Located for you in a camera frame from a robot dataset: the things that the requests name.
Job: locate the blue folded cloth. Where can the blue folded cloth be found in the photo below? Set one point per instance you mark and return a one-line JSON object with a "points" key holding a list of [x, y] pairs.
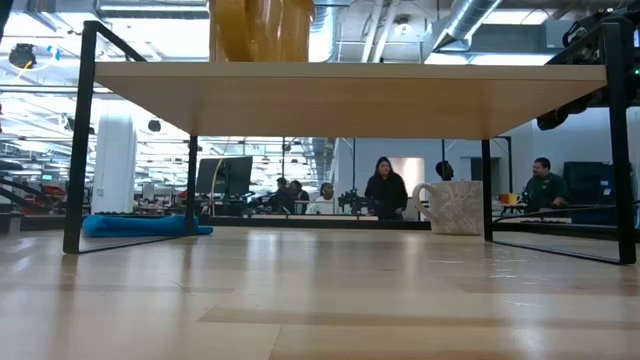
{"points": [[135, 226]]}

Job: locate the wooden shelf with black frame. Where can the wooden shelf with black frame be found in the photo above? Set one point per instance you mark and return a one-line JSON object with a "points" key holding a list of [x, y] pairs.
{"points": [[325, 100]]}

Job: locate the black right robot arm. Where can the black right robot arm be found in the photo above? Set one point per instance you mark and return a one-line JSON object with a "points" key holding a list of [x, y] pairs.
{"points": [[582, 40]]}

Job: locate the silver ceiling duct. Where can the silver ceiling duct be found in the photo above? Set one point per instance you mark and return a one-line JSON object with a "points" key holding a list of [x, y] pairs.
{"points": [[465, 20]]}

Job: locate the yellow ceramic mug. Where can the yellow ceramic mug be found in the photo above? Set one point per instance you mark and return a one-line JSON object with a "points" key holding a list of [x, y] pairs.
{"points": [[260, 30]]}

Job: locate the dark computer monitor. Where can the dark computer monitor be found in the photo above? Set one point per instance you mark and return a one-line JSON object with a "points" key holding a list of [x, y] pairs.
{"points": [[225, 175]]}

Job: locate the large dark screen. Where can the large dark screen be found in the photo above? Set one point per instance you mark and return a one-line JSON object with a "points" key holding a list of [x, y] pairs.
{"points": [[585, 182]]}

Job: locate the white round column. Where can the white round column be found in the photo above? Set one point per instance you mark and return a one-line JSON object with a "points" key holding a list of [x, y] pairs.
{"points": [[114, 175]]}

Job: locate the person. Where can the person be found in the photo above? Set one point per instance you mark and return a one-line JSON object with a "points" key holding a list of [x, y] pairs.
{"points": [[444, 170], [386, 192], [545, 187], [322, 202], [287, 197]]}

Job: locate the small black background robot arm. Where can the small black background robot arm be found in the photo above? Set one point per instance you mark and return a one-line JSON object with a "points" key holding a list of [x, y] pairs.
{"points": [[352, 200]]}

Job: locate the white patterned ceramic mug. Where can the white patterned ceramic mug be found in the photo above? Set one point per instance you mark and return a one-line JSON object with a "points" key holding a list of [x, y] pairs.
{"points": [[452, 210]]}

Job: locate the small yellow cup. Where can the small yellow cup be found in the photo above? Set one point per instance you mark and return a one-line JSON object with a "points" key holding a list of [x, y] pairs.
{"points": [[509, 198]]}

